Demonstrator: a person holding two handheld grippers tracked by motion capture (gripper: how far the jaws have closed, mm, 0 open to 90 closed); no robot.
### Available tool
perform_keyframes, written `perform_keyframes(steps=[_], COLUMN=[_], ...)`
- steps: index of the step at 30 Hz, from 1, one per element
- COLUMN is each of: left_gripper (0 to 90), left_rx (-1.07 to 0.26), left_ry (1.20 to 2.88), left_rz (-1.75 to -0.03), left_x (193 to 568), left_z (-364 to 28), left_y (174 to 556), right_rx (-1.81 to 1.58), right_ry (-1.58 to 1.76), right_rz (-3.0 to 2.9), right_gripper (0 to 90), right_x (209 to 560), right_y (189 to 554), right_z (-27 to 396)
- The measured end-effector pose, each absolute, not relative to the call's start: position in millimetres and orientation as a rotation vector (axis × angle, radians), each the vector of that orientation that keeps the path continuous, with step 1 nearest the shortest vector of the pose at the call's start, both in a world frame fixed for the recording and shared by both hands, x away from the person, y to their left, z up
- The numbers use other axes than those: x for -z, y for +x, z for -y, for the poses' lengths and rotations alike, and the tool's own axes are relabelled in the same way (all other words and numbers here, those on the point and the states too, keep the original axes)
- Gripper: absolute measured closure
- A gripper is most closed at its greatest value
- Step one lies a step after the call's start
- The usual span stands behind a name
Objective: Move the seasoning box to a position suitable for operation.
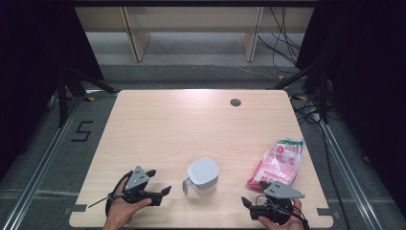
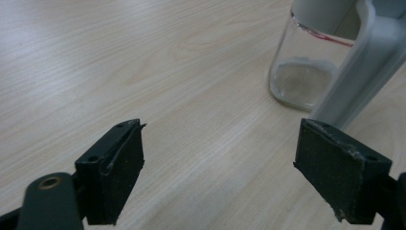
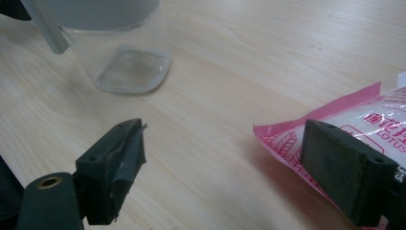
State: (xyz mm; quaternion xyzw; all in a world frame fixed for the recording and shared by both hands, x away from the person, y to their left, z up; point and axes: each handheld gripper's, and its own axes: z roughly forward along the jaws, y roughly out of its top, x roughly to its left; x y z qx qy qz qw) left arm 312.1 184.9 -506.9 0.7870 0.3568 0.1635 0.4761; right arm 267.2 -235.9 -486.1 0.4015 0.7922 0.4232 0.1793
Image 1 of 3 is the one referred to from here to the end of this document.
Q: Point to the pink and white plastic bag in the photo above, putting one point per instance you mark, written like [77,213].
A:
[281,163]

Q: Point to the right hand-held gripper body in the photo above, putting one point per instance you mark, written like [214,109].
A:
[281,191]

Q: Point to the person's right hand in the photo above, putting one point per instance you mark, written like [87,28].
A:
[292,223]

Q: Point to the black metal stand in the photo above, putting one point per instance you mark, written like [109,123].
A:
[323,96]
[63,96]

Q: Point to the person's left hand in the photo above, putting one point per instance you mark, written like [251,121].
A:
[121,212]

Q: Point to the light wooden shelf unit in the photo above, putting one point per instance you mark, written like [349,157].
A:
[191,19]

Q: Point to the black curtain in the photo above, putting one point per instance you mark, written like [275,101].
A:
[367,80]
[32,64]

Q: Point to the clear jar with white lid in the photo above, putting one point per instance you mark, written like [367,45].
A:
[204,172]

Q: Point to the aluminium floor rail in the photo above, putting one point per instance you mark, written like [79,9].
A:
[41,172]
[348,172]

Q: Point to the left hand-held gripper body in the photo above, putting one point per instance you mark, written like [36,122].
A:
[137,179]

